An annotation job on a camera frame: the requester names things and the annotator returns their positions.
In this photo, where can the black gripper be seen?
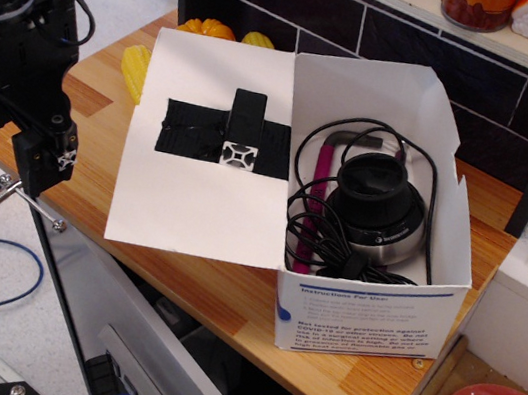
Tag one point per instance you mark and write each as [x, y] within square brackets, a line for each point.
[36, 51]

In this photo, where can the white cardboard box with flap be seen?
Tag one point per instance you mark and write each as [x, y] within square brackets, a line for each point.
[337, 174]

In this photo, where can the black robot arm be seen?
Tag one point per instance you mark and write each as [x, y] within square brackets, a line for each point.
[39, 43]

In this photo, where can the yellow toy corn left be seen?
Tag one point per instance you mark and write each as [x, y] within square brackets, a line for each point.
[134, 65]

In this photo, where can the yellow toy corn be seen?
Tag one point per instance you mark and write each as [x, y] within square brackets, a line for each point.
[258, 39]
[134, 65]

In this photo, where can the white cabinet drawer front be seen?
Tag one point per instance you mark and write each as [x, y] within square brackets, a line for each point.
[110, 320]

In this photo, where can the orange toy pumpkin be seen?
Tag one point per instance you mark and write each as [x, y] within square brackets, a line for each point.
[208, 27]

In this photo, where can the yellow toy corn right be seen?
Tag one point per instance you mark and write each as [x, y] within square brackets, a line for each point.
[258, 39]

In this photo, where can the black silver 3D mouse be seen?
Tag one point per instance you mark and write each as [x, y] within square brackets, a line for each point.
[376, 209]

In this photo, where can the red orange jar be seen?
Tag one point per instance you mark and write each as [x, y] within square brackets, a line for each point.
[478, 15]

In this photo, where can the black handle block on flap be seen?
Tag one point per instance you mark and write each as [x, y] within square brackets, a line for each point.
[243, 130]

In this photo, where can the blue black handle tool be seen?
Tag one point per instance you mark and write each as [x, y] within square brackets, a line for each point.
[102, 377]

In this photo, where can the magenta handled hex key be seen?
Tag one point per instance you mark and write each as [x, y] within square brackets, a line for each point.
[318, 189]

